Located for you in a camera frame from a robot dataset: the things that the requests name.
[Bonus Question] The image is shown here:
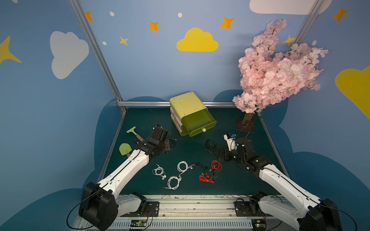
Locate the green round paddle wooden handle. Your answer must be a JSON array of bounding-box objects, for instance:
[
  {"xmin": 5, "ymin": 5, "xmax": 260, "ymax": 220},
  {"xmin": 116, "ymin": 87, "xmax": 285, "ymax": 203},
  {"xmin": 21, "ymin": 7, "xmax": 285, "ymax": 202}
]
[{"xmin": 119, "ymin": 143, "xmax": 132, "ymax": 157}]

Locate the white earphones left coil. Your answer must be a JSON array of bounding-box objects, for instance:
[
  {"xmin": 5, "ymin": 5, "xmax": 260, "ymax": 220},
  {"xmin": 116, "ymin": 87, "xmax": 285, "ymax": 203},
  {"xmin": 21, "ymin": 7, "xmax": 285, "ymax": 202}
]
[{"xmin": 152, "ymin": 164, "xmax": 167, "ymax": 180}]

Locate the red earphones upper coil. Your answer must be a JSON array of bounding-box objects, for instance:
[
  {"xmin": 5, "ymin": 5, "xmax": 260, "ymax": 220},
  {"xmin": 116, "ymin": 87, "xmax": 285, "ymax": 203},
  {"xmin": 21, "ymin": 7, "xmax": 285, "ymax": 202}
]
[{"xmin": 211, "ymin": 160, "xmax": 223, "ymax": 172}]

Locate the pink blossom artificial tree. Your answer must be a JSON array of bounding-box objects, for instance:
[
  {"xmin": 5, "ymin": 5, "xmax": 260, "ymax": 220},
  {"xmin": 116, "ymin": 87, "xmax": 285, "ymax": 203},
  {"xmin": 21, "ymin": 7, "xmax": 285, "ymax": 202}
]
[{"xmin": 233, "ymin": 19, "xmax": 329, "ymax": 130}]

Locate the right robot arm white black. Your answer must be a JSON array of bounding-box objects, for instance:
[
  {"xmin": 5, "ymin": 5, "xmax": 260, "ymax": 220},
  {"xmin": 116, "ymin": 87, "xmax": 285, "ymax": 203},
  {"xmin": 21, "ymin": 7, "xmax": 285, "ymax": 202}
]
[{"xmin": 212, "ymin": 137, "xmax": 343, "ymax": 231}]

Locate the left green circuit board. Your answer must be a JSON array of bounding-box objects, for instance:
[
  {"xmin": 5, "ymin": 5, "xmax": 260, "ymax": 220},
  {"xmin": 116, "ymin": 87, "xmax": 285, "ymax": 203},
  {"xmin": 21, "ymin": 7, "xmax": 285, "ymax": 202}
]
[{"xmin": 130, "ymin": 219, "xmax": 147, "ymax": 229}]

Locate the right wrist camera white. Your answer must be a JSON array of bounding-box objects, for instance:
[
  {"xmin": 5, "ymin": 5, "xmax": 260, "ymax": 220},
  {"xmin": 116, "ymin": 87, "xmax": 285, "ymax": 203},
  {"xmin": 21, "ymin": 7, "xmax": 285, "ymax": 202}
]
[{"xmin": 224, "ymin": 133, "xmax": 237, "ymax": 151}]

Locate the green three-drawer cabinet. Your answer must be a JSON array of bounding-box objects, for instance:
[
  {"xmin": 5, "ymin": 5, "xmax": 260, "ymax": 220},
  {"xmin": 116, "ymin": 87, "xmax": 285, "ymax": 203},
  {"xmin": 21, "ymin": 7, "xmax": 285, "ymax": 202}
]
[{"xmin": 170, "ymin": 91, "xmax": 207, "ymax": 135}]

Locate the black earphones cable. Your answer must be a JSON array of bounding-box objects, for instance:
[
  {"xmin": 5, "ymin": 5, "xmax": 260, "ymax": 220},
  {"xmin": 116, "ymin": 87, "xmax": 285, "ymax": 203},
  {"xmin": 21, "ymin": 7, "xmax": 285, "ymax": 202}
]
[{"xmin": 193, "ymin": 162, "xmax": 212, "ymax": 172}]

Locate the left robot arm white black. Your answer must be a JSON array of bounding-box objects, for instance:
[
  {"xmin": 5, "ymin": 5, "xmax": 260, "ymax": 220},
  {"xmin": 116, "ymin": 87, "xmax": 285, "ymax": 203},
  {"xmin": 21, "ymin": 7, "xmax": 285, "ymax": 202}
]
[{"xmin": 79, "ymin": 126, "xmax": 170, "ymax": 231}]

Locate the right green circuit board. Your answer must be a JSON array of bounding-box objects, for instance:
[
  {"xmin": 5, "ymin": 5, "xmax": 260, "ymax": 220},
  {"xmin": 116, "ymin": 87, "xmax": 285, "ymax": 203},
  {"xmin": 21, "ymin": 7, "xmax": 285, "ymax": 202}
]
[{"xmin": 251, "ymin": 219, "xmax": 267, "ymax": 231}]

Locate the white earphones lower coil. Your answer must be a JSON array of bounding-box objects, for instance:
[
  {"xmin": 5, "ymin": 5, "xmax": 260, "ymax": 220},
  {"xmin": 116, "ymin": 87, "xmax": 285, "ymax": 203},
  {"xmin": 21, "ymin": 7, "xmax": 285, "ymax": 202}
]
[{"xmin": 164, "ymin": 176, "xmax": 182, "ymax": 190}]

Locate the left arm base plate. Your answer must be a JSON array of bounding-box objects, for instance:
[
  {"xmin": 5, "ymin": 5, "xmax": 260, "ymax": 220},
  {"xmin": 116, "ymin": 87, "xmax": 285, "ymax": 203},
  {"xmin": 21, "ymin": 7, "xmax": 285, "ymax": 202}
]
[{"xmin": 134, "ymin": 201, "xmax": 160, "ymax": 217}]

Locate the white earphones upper coil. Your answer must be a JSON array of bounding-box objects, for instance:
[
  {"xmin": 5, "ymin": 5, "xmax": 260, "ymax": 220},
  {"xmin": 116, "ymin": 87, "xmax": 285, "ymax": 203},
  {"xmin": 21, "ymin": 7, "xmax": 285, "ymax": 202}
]
[{"xmin": 177, "ymin": 161, "xmax": 194, "ymax": 176}]

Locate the aluminium rail front frame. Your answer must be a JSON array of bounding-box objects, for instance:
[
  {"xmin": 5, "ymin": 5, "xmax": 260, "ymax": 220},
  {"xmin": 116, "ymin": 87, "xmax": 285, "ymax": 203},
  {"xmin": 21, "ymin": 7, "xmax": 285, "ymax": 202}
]
[{"xmin": 86, "ymin": 195, "xmax": 290, "ymax": 228}]

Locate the black earphones coil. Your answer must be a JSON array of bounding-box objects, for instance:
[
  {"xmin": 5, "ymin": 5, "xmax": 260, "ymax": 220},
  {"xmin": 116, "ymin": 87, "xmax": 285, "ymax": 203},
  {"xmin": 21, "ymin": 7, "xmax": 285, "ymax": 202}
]
[
  {"xmin": 205, "ymin": 139, "xmax": 217, "ymax": 154},
  {"xmin": 169, "ymin": 139, "xmax": 177, "ymax": 151}
]

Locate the red earphones lower bundle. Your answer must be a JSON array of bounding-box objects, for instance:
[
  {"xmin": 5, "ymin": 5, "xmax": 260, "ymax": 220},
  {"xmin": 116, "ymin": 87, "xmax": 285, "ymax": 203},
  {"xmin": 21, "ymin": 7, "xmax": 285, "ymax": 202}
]
[{"xmin": 198, "ymin": 173, "xmax": 217, "ymax": 184}]

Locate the green drawer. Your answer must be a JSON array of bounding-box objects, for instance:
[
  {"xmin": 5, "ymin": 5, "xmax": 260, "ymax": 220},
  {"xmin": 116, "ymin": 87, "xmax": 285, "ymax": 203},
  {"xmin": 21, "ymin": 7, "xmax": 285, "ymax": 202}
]
[{"xmin": 181, "ymin": 109, "xmax": 217, "ymax": 137}]

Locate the green circuit board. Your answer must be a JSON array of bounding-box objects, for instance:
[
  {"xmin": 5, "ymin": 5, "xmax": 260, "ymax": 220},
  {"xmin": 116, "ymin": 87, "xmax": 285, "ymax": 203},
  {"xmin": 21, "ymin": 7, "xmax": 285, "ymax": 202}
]
[
  {"xmin": 251, "ymin": 219, "xmax": 267, "ymax": 231},
  {"xmin": 130, "ymin": 219, "xmax": 147, "ymax": 229}
]

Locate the white earphones coil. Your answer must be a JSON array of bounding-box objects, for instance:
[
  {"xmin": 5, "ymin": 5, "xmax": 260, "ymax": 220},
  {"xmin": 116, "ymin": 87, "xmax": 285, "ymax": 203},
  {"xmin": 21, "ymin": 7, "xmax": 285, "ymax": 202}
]
[
  {"xmin": 177, "ymin": 161, "xmax": 194, "ymax": 176},
  {"xmin": 152, "ymin": 164, "xmax": 167, "ymax": 180},
  {"xmin": 164, "ymin": 176, "xmax": 182, "ymax": 190}
]

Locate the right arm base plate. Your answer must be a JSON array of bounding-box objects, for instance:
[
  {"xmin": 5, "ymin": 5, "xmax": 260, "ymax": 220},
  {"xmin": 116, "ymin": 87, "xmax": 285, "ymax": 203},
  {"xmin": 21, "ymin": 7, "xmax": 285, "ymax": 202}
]
[{"xmin": 234, "ymin": 200, "xmax": 262, "ymax": 217}]

